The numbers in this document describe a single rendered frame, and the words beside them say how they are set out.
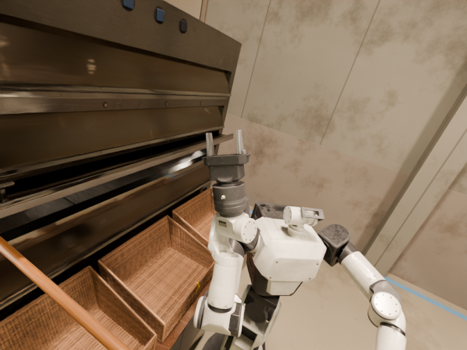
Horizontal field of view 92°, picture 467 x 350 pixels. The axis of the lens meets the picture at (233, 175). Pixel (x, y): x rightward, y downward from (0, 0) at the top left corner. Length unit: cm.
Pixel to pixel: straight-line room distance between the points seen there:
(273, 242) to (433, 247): 302
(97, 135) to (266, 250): 83
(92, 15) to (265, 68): 261
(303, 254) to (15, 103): 104
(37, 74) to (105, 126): 31
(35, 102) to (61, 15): 28
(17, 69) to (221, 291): 84
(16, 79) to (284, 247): 97
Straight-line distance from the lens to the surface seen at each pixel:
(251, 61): 347
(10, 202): 89
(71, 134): 107
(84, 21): 104
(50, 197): 93
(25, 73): 94
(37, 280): 95
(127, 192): 137
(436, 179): 318
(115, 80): 110
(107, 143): 114
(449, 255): 379
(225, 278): 64
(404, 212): 326
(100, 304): 156
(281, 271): 90
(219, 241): 67
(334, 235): 102
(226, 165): 57
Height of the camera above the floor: 190
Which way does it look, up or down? 24 degrees down
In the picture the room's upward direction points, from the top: 15 degrees clockwise
